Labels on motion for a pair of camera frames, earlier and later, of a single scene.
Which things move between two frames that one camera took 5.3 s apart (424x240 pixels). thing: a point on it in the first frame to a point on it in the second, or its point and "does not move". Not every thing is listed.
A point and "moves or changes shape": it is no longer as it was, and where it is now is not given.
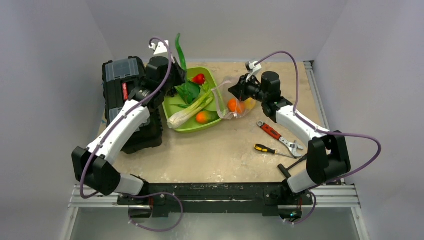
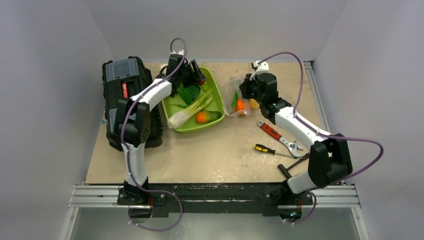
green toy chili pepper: [181, 53] to [234, 102]
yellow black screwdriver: [262, 148] does not move
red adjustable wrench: [294, 147] does not move
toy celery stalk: [177, 119] does not move
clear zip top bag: [222, 96] moves or changes shape
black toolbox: [120, 75] does not move
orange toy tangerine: [234, 105] moves or changes shape
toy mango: [205, 117] does not move
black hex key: [285, 171] does not move
